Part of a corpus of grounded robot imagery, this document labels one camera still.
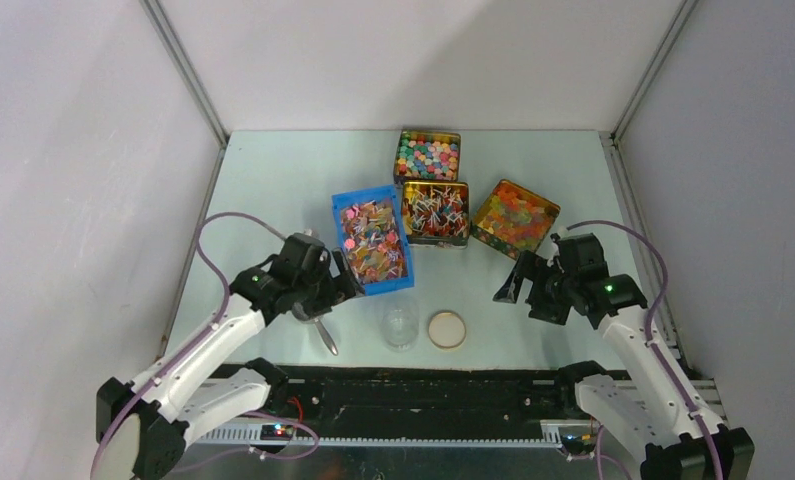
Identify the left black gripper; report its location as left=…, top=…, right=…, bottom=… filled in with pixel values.
left=295, top=247, right=364, bottom=320

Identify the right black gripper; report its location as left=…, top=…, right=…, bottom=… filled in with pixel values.
left=493, top=249, right=578, bottom=325

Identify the blue plastic candy bin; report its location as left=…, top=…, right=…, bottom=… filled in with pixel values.
left=331, top=185, right=415, bottom=296

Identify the metal scoop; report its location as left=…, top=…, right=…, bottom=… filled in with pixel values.
left=291, top=304, right=339, bottom=356

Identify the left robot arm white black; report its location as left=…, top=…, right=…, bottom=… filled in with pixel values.
left=90, top=233, right=363, bottom=479

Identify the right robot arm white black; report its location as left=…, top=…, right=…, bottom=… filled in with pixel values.
left=493, top=234, right=755, bottom=479

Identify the tin of gummy candies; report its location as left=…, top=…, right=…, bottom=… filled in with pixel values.
left=470, top=179, right=561, bottom=260

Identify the tin of stick candies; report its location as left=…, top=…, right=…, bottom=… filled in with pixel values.
left=401, top=180, right=470, bottom=249

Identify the tin of pastel candies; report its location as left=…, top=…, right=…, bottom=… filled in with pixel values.
left=392, top=130, right=462, bottom=185

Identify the clear plastic jar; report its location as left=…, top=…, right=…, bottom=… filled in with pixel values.
left=379, top=294, right=420, bottom=351

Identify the round gold jar lid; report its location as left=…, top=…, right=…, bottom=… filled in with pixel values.
left=427, top=311, right=467, bottom=350

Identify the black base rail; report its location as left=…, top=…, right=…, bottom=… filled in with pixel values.
left=263, top=365, right=589, bottom=435

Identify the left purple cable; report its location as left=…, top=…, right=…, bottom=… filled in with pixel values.
left=90, top=211, right=289, bottom=480

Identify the purple cable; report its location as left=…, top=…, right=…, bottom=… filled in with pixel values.
left=565, top=219, right=726, bottom=480
left=90, top=211, right=289, bottom=480

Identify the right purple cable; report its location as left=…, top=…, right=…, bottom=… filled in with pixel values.
left=565, top=219, right=726, bottom=480

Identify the slotted cable duct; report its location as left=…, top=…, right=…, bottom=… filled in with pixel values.
left=196, top=422, right=563, bottom=448

